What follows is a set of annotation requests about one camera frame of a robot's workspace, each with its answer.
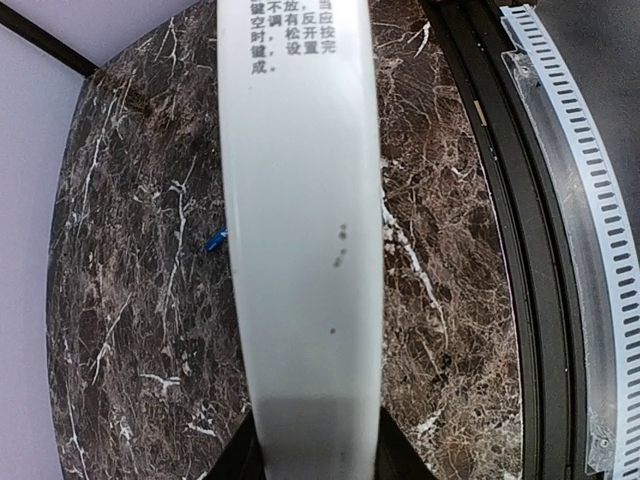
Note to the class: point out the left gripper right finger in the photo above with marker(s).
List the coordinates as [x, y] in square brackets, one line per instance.
[396, 459]

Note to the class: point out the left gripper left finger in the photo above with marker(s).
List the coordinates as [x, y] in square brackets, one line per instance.
[242, 457]

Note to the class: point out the blue battery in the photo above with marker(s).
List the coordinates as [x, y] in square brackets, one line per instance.
[218, 239]

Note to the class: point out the white remote control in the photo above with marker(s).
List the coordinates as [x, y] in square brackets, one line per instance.
[302, 187]

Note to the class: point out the black front rail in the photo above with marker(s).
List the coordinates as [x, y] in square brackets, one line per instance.
[541, 278]

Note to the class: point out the right grey cable duct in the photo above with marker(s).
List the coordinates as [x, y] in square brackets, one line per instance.
[601, 244]

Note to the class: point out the left black frame post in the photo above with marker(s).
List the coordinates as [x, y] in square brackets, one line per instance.
[46, 42]

